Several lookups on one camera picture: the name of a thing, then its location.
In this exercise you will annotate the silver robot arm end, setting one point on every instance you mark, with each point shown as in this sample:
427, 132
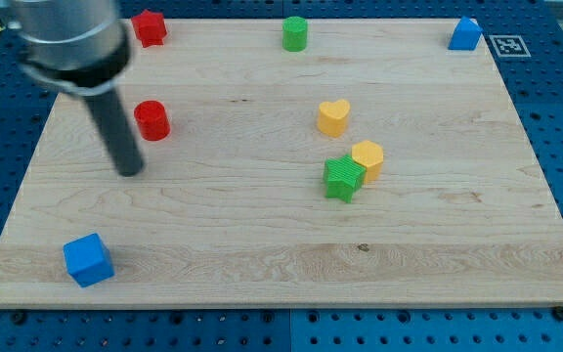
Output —
78, 47

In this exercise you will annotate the yellow heart block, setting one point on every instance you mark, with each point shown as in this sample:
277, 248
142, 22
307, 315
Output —
332, 117

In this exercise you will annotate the blue cube block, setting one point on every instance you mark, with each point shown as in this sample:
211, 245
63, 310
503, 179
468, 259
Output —
88, 260

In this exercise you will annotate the green star block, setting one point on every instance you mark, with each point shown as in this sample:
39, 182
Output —
342, 177

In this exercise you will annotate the yellow hexagon block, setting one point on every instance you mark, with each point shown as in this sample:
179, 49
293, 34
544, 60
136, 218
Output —
370, 156

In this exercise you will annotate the wooden board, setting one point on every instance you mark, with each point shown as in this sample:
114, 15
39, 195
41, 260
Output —
230, 210

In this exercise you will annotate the red cylinder block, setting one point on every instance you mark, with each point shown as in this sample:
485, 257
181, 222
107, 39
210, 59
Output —
152, 120

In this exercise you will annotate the green cylinder block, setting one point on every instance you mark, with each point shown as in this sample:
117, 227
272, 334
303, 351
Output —
294, 34

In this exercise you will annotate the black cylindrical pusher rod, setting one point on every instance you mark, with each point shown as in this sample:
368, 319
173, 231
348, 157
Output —
115, 131

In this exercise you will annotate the red star block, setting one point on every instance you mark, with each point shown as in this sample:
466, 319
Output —
149, 28

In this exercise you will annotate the blue pentagon block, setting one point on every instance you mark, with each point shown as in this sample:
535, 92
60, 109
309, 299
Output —
466, 35

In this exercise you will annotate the white fiducial marker tag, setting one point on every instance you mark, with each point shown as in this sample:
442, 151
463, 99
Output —
509, 46

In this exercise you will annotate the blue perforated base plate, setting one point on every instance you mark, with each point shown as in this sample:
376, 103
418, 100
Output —
536, 87

